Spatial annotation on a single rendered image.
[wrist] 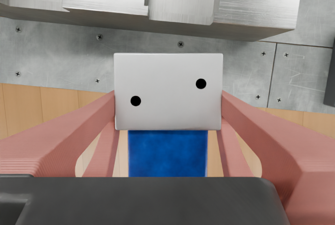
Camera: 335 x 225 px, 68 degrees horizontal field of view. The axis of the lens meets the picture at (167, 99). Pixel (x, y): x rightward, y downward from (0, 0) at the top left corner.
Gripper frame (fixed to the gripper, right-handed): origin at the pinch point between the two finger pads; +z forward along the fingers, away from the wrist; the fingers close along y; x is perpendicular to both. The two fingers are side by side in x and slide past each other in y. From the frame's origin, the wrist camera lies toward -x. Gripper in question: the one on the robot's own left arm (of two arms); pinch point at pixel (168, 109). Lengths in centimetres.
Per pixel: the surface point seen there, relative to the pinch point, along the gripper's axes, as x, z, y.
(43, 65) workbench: 5.1, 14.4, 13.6
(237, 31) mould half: -0.2, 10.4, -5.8
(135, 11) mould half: -2.5, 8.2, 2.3
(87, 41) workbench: 2.7, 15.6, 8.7
